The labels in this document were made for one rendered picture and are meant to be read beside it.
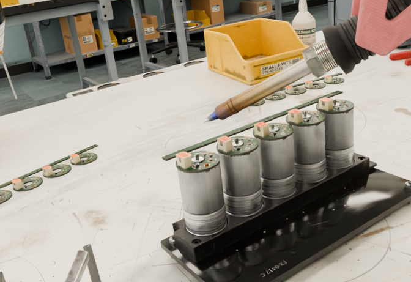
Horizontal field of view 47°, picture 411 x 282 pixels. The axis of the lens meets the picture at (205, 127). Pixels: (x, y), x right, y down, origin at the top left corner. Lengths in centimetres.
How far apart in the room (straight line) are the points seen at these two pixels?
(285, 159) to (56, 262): 16
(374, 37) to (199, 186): 12
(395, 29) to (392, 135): 23
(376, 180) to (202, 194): 13
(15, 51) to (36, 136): 414
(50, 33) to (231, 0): 209
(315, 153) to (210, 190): 8
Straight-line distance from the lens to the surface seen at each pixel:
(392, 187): 34
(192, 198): 26
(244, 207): 28
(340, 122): 32
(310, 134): 30
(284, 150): 29
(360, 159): 35
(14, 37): 467
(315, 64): 23
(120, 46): 444
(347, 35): 22
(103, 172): 42
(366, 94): 54
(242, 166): 27
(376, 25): 22
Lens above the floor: 92
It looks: 21 degrees down
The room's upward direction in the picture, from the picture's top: 7 degrees counter-clockwise
